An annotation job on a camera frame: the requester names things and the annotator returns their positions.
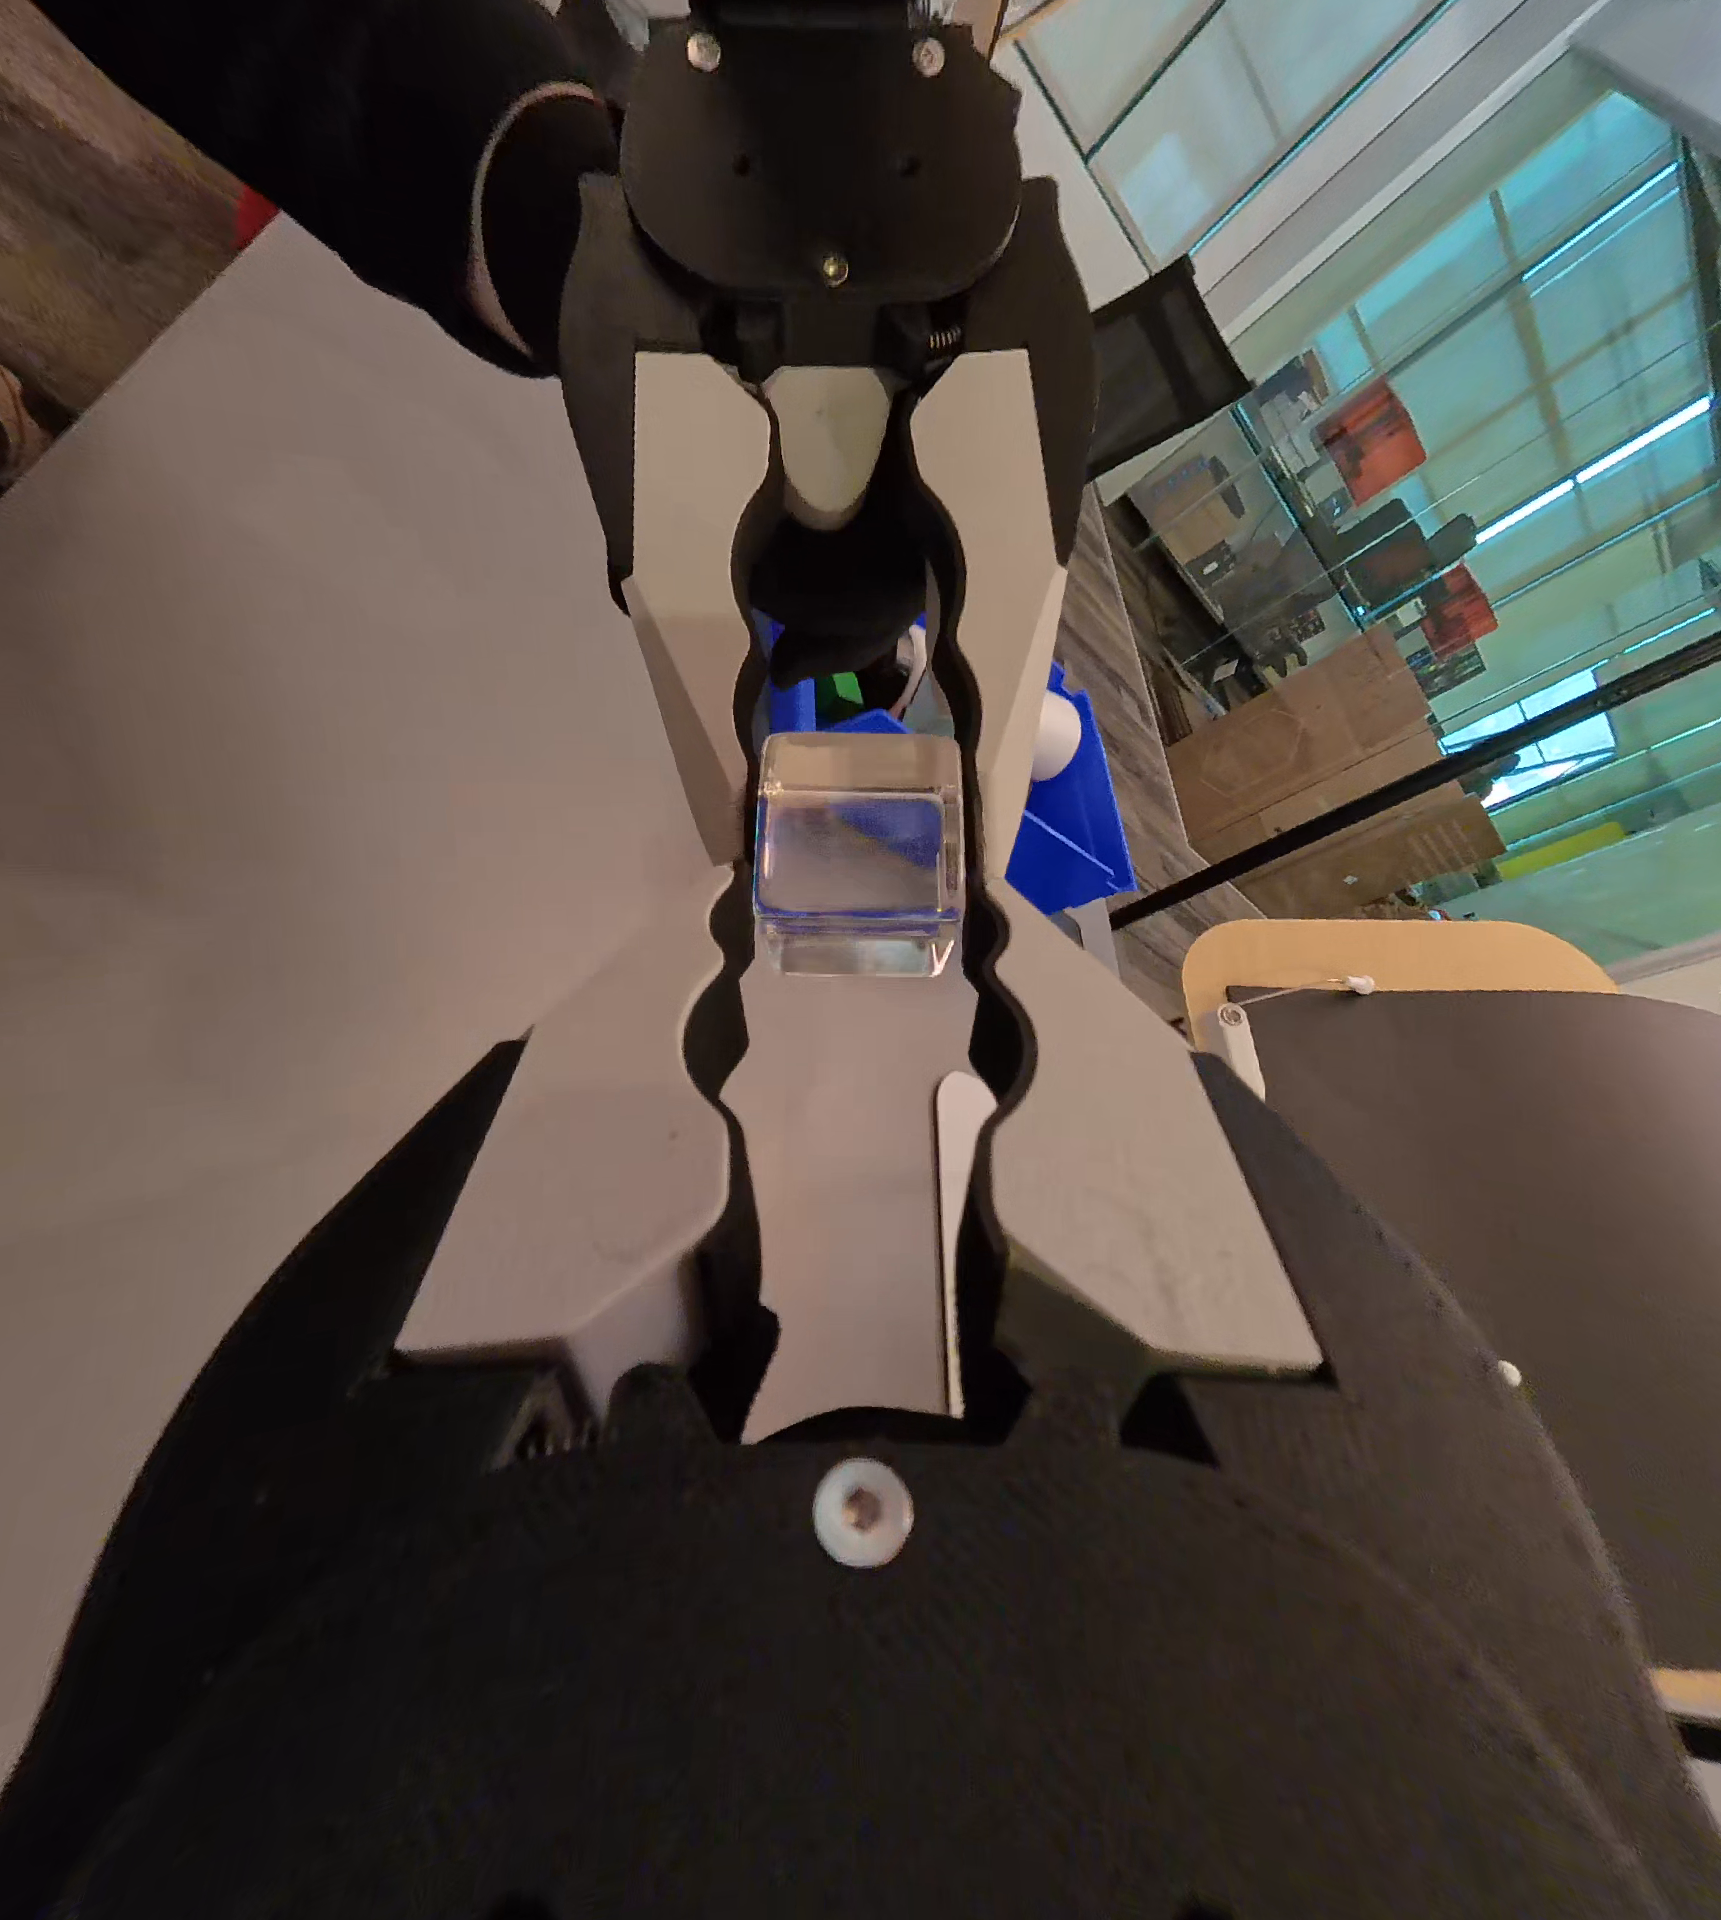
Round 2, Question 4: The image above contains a red tool case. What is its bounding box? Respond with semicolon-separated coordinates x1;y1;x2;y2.
1316;379;1429;509
1418;564;1501;659

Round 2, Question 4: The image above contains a person's left hand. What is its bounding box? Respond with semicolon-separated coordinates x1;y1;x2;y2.
747;516;941;692

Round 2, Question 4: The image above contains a black office chair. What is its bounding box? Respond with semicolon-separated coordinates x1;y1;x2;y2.
1088;255;1253;486

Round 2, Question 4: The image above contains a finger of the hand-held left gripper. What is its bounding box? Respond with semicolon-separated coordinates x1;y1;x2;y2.
626;349;774;870
917;349;1069;890

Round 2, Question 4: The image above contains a blue plastic bin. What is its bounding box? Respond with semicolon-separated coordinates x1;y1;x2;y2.
762;601;1135;919

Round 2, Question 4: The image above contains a person's left forearm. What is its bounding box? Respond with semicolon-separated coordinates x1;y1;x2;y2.
33;0;625;380

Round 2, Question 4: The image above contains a clear glass cube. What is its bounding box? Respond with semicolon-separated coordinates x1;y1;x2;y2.
753;732;967;980

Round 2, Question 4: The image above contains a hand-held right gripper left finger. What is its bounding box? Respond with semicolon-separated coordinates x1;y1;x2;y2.
394;866;782;1434

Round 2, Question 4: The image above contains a cardboard box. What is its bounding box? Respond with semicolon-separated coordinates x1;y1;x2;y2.
1167;630;1507;920

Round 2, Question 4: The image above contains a black round-base floor stand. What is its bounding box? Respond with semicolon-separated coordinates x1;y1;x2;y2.
1106;593;1721;930

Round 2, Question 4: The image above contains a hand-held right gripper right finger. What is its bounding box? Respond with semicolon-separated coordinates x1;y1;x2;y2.
968;884;1327;1405

